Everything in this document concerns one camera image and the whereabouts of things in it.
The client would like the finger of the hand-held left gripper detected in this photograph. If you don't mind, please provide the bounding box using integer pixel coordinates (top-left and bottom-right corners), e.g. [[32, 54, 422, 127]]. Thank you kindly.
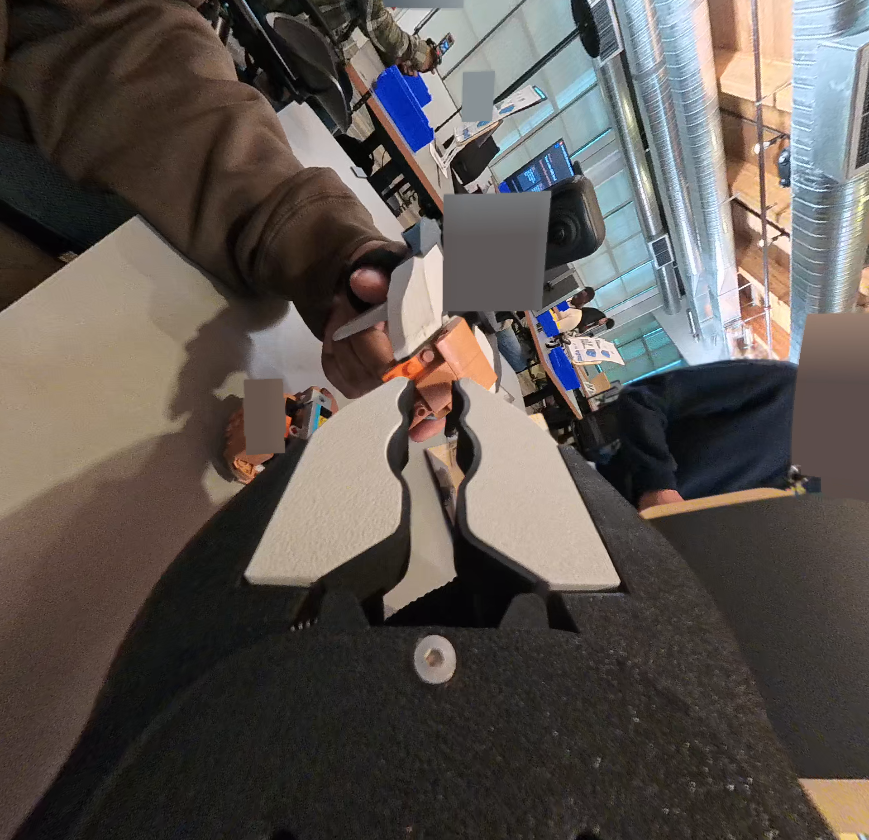
[[386, 253, 465, 366]]

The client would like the silver ceiling duct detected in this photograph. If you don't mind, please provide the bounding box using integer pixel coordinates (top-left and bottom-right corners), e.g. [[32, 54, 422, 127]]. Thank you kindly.
[[598, 0, 869, 366]]

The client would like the black office chair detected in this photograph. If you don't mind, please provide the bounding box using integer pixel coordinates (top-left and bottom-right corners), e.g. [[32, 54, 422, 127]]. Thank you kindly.
[[265, 10, 357, 108]]

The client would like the person's left hand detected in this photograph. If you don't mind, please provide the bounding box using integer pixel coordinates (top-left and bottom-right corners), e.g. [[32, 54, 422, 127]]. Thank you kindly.
[[322, 243, 411, 399]]

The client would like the small blue bin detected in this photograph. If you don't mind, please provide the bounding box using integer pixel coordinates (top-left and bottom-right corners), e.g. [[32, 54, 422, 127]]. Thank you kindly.
[[535, 311, 577, 347]]

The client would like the lit background screen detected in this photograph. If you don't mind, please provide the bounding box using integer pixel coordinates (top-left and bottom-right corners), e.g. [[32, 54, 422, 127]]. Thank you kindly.
[[500, 139, 574, 196]]

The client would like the brown brick assembly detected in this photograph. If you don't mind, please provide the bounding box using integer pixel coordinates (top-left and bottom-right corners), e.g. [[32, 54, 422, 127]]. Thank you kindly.
[[381, 315, 498, 442]]

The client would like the printed paper sheet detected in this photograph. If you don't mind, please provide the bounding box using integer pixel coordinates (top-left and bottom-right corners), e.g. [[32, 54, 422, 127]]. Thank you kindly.
[[564, 333, 627, 370]]

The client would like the stack of blue bins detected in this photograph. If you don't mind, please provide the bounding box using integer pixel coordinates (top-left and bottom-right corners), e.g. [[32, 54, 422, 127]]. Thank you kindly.
[[374, 64, 435, 152]]

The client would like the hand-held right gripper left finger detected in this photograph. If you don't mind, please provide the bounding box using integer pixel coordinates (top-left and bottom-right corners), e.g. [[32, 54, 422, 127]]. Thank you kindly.
[[245, 379, 411, 617]]

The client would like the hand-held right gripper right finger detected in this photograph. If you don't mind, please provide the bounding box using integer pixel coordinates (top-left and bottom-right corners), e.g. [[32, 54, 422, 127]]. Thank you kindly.
[[453, 376, 623, 617]]

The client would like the wood-framed black screen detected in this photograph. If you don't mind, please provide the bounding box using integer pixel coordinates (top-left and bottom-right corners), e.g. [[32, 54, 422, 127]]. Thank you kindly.
[[639, 488, 869, 787]]

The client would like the person's left forearm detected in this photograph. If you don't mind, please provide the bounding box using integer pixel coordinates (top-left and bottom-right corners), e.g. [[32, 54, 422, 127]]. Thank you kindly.
[[0, 0, 404, 336]]

